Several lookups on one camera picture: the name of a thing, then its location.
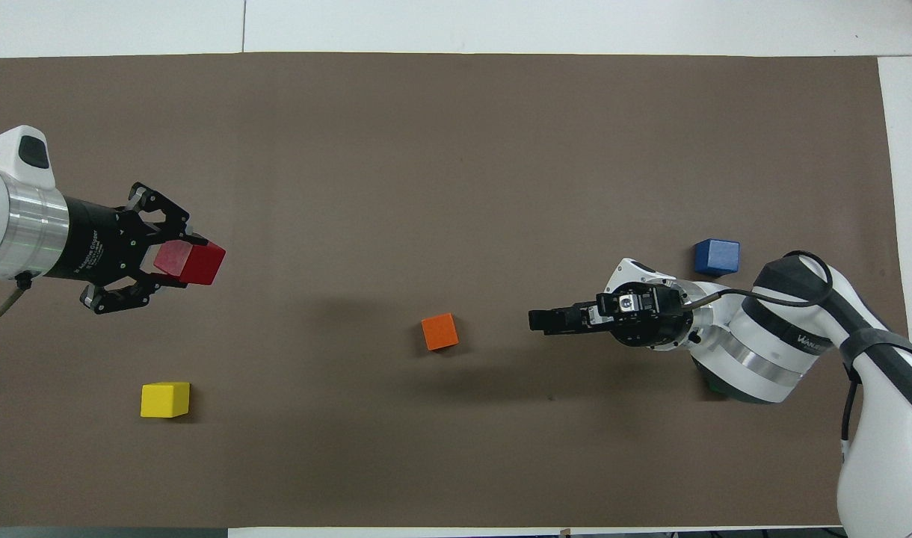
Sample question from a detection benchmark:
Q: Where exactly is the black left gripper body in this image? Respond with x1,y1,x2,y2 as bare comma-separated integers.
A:
52,197,158,283

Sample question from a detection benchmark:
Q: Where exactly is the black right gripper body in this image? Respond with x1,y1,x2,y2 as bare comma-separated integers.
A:
597,282,694,350

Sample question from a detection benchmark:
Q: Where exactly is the red wooden block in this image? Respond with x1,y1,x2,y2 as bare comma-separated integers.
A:
154,240,227,286

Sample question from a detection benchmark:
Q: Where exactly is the blue wooden block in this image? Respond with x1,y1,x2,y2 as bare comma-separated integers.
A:
694,238,741,277

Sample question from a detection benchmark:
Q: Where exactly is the yellow wooden block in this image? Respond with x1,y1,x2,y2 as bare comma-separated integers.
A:
141,382,191,419

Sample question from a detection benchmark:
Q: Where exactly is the orange wooden block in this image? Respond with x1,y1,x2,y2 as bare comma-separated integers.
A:
421,313,460,352

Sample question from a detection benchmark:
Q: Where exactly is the brown table mat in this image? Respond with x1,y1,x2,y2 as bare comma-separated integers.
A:
0,52,912,528

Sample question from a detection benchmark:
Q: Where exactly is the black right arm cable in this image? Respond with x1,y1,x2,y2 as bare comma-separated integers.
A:
679,250,864,449

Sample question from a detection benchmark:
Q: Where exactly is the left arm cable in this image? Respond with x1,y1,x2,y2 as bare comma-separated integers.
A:
0,273,34,326

